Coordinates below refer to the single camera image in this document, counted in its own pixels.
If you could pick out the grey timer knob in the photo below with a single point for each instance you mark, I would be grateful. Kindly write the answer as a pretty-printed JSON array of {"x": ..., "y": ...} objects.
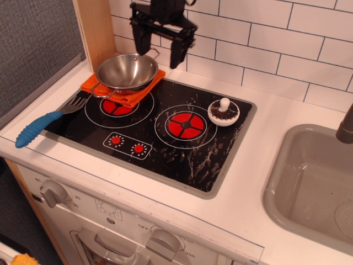
[{"x": 53, "y": 193}]

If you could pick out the wooden side post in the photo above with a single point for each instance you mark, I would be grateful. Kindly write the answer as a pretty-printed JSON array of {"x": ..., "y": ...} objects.
[{"x": 96, "y": 28}]

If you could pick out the grey faucet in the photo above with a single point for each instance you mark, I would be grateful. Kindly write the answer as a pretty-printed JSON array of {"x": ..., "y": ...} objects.
[{"x": 344, "y": 132}]

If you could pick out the stainless steel pot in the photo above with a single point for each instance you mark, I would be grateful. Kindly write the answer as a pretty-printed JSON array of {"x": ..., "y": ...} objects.
[{"x": 125, "y": 74}]

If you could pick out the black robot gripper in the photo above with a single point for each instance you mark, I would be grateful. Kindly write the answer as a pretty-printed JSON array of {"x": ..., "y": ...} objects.
[{"x": 166, "y": 19}]

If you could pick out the black toy stovetop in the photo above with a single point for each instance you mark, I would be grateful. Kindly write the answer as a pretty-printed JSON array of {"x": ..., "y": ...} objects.
[{"x": 167, "y": 136}]

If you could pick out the white toy oven front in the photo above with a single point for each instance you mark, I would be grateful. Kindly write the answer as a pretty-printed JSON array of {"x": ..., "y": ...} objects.
[{"x": 81, "y": 210}]

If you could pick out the grey oven door handle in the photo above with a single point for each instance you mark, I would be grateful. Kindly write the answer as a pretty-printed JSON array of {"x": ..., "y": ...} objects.
[{"x": 117, "y": 250}]

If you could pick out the white toy mushroom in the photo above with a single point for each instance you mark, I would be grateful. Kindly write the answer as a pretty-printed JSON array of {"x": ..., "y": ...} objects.
[{"x": 223, "y": 112}]

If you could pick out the grey oven temperature knob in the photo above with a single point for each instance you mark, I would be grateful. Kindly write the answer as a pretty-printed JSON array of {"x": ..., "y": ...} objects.
[{"x": 163, "y": 244}]

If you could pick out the orange and black object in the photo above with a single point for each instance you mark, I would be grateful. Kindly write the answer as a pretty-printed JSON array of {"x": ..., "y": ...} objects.
[{"x": 21, "y": 259}]

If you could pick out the blue handled metal fork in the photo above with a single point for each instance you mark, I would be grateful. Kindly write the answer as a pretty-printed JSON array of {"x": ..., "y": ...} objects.
[{"x": 31, "y": 131}]

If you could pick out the grey sink basin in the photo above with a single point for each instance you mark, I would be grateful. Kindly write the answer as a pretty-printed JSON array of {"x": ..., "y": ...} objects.
[{"x": 309, "y": 190}]

